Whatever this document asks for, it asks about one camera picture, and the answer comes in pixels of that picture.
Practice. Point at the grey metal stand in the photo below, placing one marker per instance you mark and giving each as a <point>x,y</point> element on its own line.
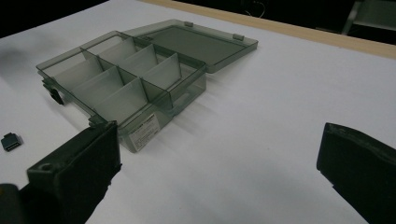
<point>369,15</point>

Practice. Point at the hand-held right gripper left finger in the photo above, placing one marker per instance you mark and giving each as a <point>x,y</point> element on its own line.
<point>77,168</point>

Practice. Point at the clear grey compartment storage box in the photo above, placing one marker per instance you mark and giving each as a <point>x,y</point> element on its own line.
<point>130,74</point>

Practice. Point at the small dark adapter plug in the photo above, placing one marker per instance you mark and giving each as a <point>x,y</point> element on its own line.
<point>11,142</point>

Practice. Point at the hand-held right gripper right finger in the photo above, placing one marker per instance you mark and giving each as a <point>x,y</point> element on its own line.
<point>361,161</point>

